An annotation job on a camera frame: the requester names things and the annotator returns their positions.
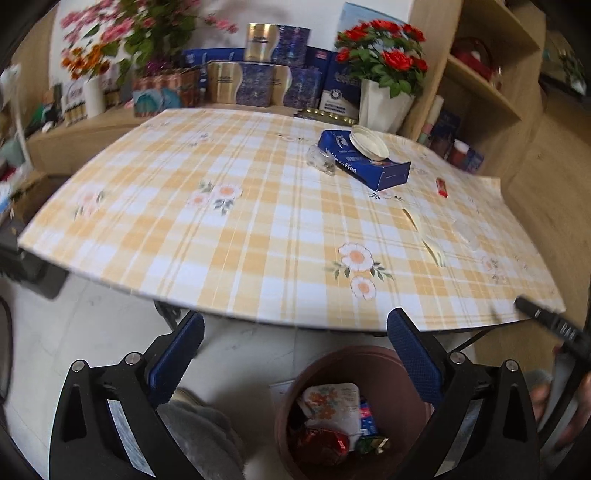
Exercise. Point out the white flower vase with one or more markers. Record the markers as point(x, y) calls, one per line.
point(383, 108)

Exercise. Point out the red rose bouquet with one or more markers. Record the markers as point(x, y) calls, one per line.
point(383, 50)

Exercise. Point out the gold tray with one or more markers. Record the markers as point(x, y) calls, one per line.
point(325, 116)

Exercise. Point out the brown trash bin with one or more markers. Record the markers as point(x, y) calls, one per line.
point(369, 369)

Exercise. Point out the floral printed packet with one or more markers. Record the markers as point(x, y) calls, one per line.
point(330, 399)

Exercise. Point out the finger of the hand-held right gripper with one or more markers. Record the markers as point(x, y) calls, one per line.
point(549, 319)

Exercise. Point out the red pot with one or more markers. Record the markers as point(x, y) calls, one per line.
point(473, 57)

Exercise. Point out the flat blue box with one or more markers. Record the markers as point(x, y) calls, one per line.
point(212, 57)

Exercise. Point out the red crushed snack bag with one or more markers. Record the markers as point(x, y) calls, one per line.
point(323, 445)

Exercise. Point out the tall white vase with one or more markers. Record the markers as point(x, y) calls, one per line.
point(94, 97)

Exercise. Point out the dark blue bag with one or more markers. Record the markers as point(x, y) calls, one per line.
point(323, 67)

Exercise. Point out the person's right hand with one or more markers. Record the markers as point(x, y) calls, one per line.
point(575, 424)

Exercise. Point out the white and blue box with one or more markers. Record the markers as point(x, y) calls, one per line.
point(339, 97)

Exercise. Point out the pink flower plant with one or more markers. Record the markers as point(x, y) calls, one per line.
point(147, 32)

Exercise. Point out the wooden shelving unit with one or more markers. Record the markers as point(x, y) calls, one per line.
point(489, 106)

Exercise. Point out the person's fleece-clad leg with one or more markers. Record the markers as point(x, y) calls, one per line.
point(203, 438)

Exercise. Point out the blue coffee box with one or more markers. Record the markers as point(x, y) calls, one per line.
point(392, 173)

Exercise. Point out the yellow checked tablecloth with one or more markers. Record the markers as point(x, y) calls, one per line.
point(277, 254)

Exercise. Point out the green plastic wrapper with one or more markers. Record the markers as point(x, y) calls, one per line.
point(371, 444)

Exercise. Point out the small red packet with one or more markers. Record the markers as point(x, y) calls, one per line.
point(442, 187)

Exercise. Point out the small glass jar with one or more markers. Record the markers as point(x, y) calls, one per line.
point(496, 78)

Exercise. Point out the large light blue box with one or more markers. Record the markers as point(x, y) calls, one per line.
point(355, 16)

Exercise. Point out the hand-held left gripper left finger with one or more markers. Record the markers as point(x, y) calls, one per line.
point(178, 355)

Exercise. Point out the red cup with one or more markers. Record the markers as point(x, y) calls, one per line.
point(460, 152)

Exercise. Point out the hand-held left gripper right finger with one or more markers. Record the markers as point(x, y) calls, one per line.
point(413, 360)

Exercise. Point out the woven planter box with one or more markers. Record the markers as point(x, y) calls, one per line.
point(161, 94)

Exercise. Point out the potted flowers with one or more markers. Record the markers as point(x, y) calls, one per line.
point(572, 69)

